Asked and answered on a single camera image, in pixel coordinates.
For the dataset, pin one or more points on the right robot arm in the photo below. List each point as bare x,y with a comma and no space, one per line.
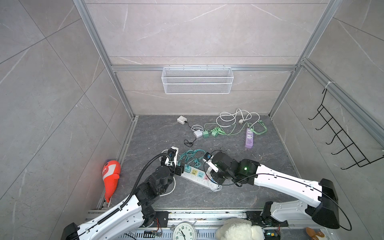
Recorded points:
316,201

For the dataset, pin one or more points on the white square charger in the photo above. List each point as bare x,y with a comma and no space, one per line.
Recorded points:
182,120

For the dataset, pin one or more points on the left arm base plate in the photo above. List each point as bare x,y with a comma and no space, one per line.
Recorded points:
161,219

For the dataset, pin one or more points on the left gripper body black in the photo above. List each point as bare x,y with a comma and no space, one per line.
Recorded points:
169,177

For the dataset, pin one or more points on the purple power strip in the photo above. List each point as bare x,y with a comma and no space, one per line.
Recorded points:
249,142

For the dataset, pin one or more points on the white charger with label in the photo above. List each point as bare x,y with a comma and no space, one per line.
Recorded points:
198,133

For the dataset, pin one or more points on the white wire mesh basket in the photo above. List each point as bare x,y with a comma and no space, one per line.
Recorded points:
197,80

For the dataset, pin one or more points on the white plush toy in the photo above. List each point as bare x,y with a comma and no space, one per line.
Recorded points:
239,229

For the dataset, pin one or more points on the teal charger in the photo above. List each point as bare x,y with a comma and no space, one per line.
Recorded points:
187,169

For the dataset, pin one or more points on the black wire hook rack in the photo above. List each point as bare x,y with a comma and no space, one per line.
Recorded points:
339,133

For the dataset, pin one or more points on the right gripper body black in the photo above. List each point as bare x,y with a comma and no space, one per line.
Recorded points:
219,176

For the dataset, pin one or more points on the white analog clock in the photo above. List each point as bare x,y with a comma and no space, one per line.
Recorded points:
185,231

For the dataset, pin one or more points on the red plush toy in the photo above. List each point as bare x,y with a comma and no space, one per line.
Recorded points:
110,175

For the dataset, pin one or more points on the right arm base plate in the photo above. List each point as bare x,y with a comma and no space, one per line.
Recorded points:
258,218

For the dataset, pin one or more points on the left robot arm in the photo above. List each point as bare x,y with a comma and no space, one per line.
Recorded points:
134,211

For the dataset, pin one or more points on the white multicolour power strip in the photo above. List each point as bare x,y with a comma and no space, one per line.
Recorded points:
199,177

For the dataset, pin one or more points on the brown plush toy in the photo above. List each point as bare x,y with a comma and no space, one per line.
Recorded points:
315,235

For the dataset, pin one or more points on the green charger left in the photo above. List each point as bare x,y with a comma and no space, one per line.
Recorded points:
206,134

